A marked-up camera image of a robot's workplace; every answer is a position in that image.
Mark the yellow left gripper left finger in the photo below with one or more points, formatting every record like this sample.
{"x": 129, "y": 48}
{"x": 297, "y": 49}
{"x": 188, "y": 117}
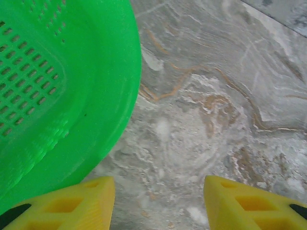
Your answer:
{"x": 79, "y": 208}

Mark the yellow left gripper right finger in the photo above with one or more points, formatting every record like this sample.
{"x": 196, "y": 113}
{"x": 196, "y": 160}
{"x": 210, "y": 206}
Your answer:
{"x": 230, "y": 210}

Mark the green plastic basket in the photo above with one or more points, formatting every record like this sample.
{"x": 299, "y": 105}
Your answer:
{"x": 96, "y": 72}

